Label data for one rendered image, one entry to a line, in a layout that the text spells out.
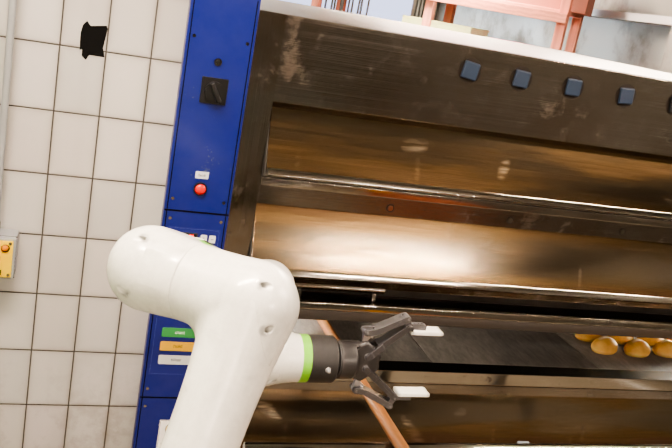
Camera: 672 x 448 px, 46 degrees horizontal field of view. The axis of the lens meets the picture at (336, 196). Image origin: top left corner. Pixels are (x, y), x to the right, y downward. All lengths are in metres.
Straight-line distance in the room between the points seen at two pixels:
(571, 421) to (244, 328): 1.79
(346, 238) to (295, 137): 0.31
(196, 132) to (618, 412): 1.63
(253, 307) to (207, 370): 0.10
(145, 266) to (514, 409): 1.68
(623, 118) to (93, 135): 1.42
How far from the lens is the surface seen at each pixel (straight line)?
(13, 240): 1.95
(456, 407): 2.48
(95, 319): 2.09
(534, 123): 2.23
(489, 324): 2.18
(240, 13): 1.89
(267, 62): 1.95
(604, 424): 2.76
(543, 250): 2.37
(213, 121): 1.92
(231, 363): 1.03
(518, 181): 2.23
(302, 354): 1.52
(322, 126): 2.02
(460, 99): 2.11
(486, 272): 2.28
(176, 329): 2.08
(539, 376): 2.53
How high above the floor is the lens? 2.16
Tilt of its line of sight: 14 degrees down
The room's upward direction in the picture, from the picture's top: 10 degrees clockwise
